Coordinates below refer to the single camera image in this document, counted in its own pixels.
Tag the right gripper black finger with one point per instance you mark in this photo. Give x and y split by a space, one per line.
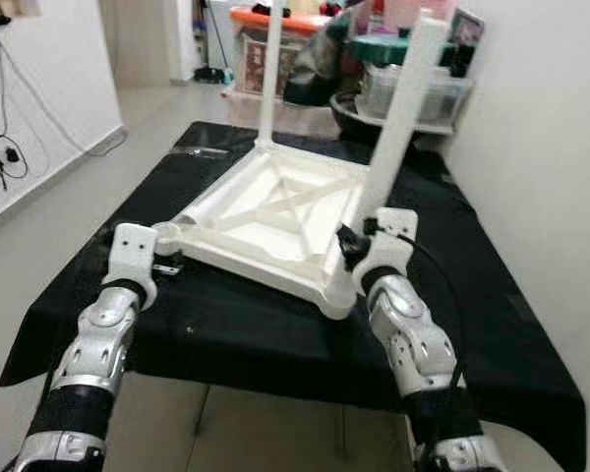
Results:
349 248

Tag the white plastic table top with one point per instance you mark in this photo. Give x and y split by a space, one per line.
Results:
275 226

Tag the white plastic table leg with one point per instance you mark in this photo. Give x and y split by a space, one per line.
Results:
403 118
270 69
216 197

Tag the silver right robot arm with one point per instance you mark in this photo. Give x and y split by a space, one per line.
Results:
413 334

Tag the black tablecloth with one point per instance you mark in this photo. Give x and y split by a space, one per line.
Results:
226 344

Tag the clear tape strip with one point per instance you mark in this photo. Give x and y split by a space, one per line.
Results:
199 151

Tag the clear plastic storage box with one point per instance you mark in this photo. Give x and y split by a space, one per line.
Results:
442 93

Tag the black bag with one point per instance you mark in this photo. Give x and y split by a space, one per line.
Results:
315 64

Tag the green pot lid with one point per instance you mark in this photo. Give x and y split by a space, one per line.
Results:
379 49

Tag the black charger plug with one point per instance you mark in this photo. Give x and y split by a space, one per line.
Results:
12 155

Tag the black floor mop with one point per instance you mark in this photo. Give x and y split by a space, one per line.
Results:
208 74

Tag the red printed box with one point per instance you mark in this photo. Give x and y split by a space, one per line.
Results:
251 69

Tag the dark printed carton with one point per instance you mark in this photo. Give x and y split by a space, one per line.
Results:
464 34

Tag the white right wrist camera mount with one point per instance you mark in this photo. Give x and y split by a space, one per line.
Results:
388 241

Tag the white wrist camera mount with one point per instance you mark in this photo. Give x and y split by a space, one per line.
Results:
388 241
135 251

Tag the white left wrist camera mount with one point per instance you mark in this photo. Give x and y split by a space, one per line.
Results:
135 251

